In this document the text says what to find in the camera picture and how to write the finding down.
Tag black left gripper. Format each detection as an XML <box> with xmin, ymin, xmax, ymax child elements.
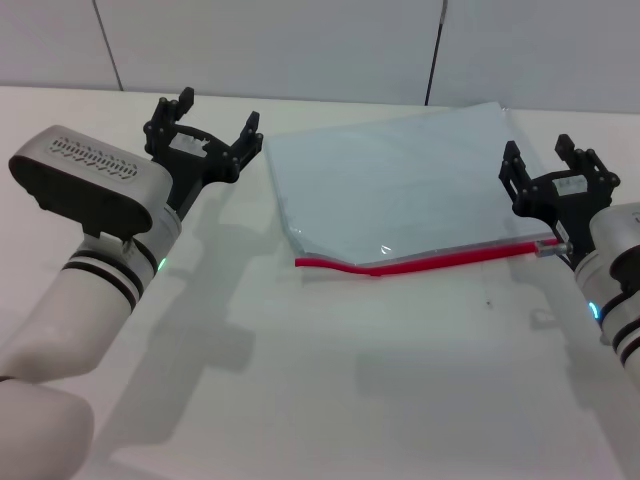
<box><xmin>143</xmin><ymin>87</ymin><xmax>264</xmax><ymax>221</ymax></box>

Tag thin black wall cable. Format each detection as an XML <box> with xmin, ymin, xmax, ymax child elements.
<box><xmin>424</xmin><ymin>0</ymin><xmax>449</xmax><ymax>106</ymax></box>

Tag silver metal cable connector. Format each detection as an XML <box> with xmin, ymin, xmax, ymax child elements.
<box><xmin>535</xmin><ymin>239</ymin><xmax>572</xmax><ymax>259</ymax></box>

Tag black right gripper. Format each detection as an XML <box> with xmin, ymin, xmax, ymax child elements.
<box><xmin>498</xmin><ymin>133</ymin><xmax>621</xmax><ymax>252</ymax></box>

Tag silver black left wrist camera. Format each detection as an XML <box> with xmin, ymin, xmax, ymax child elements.
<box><xmin>8</xmin><ymin>125</ymin><xmax>174</xmax><ymax>239</ymax></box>

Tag transparent document bag red zipper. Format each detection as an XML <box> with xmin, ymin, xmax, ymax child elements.
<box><xmin>263</xmin><ymin>102</ymin><xmax>557</xmax><ymax>279</ymax></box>

